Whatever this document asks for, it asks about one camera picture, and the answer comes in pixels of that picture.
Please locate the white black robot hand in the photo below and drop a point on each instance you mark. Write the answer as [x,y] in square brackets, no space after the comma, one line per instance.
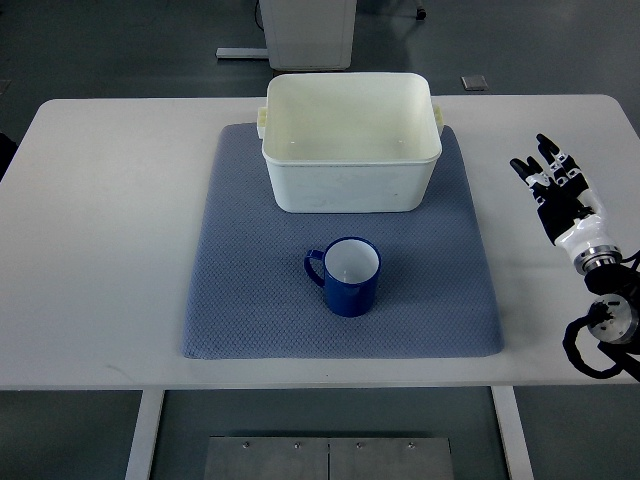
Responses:
[571,213]

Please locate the blue enamel mug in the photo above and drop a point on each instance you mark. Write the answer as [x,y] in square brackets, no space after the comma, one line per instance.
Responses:
[347,271]

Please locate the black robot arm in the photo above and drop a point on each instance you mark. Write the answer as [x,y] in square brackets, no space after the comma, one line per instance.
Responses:
[613,318]

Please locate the white plastic box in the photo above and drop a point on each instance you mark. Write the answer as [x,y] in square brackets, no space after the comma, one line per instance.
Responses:
[363,142]

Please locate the small grey floor plate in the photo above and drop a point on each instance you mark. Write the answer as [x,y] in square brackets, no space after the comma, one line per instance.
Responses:
[474,83]

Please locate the white table right leg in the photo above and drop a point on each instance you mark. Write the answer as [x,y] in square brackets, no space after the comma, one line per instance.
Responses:
[512,434]

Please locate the white table leg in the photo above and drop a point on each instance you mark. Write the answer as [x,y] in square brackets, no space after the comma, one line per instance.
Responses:
[512,434]
[143,445]

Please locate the white cabinet in background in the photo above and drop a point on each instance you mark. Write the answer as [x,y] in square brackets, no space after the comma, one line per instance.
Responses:
[308,35]

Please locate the blue quilted mat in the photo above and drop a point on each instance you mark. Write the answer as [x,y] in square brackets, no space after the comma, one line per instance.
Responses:
[250,297]

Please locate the grey metal floor plate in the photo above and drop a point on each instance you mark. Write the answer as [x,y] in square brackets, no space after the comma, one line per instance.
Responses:
[328,458]

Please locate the white table left leg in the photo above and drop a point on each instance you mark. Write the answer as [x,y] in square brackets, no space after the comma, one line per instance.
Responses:
[143,445]

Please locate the grey floor bracket bar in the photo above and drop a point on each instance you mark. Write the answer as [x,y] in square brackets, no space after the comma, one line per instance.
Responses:
[238,53]

